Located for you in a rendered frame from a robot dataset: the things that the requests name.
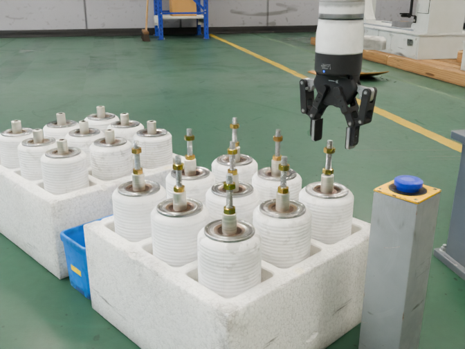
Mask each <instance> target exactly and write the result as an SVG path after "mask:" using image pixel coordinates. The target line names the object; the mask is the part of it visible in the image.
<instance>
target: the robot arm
mask: <svg viewBox="0 0 465 349"><path fill-rule="evenodd" d="M364 13H365V0H320V1H319V15H318V18H319V19H318V27H317V31H316V52H315V66H314V70H315V72H316V76H315V78H314V79H313V78H305V79H301V80H300V107H301V112H302V113H303V114H306V115H308V116H309V117H310V119H311V122H310V135H311V140H312V141H319V140H320V139H321V138H322V124H323V118H321V116H322V115H323V114H324V112H325V110H326V108H327V107H328V106H329V105H333V106H335V107H339V108H340V110H341V113H342V114H343V115H344V116H345V119H346V121H347V125H348V126H349V127H346V137H345V149H348V150H350V149H352V148H355V146H356V145H357V144H358V138H359V129H360V126H361V125H365V124H368V123H371V121H372V115H373V111H374V105H375V101H376V94H377V88H376V87H370V88H369V87H364V86H361V82H360V79H359V77H360V74H361V69H362V60H363V49H364V50H385V49H386V41H387V40H386V38H384V37H381V36H369V35H364V19H363V18H364ZM315 88H316V91H317V92H318V94H317V96H316V98H315V99H314V89H315ZM358 93H359V95H360V96H359V99H361V104H360V108H359V106H358V103H357V100H356V95H357V94H358ZM307 104H308V106H307ZM349 104H350V107H348V105H349ZM358 110H359V112H358Z"/></svg>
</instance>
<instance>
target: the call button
mask: <svg viewBox="0 0 465 349"><path fill-rule="evenodd" d="M394 185H395V186H396V189H397V190H400V191H402V192H405V193H416V192H418V191H419V189H420V188H422V187H423V180H421V179H420V178H418V177H415V176H411V175H400V176H397V177H395V178H394Z"/></svg>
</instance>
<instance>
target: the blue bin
mask: <svg viewBox="0 0 465 349"><path fill-rule="evenodd" d="M112 215H113V214H112ZM112 215H108V216H106V217H110V216H112ZM106 217H102V218H100V219H97V220H93V221H91V222H94V221H100V220H102V219H103V218H106ZM91 222H87V223H84V224H81V225H78V226H74V227H72V228H69V229H66V230H63V231H62V232H61V233H60V239H61V241H63V244H64V251H65V256H66V263H67V267H68V272H69V279H70V284H71V286H73V287H74V288H75V289H76V290H78V291H79V292H80V293H81V294H83V295H84V296H85V297H87V298H88V299H89V300H91V292H90V285H89V273H88V265H87V258H86V246H85V239H84V225H85V224H88V223H91Z"/></svg>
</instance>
